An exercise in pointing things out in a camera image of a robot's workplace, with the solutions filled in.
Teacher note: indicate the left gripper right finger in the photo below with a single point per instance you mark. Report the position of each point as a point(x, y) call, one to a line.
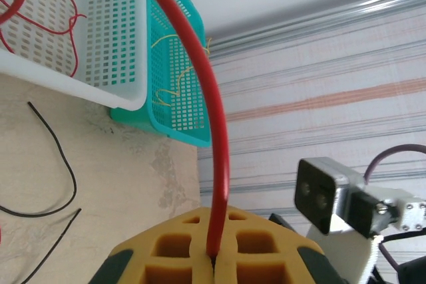
point(283, 240)

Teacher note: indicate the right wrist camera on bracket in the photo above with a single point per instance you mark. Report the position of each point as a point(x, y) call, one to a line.
point(316, 191)

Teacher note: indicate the white plastic basket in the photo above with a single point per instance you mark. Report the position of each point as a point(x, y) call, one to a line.
point(110, 31)

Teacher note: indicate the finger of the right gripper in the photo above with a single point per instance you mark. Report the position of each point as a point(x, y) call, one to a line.
point(283, 221)

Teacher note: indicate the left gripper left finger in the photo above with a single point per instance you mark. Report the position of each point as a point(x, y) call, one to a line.
point(143, 244)

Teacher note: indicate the teal plastic basket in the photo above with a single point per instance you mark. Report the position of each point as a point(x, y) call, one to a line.
point(139, 121)

